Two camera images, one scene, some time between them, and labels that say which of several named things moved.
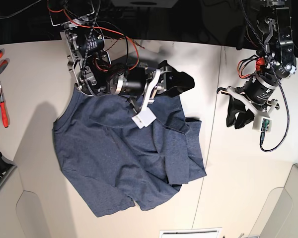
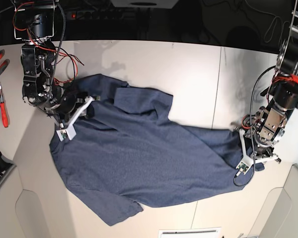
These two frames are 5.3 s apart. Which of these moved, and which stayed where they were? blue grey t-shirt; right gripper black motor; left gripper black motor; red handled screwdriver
Moved: blue grey t-shirt; right gripper black motor; left gripper black motor
Stayed: red handled screwdriver
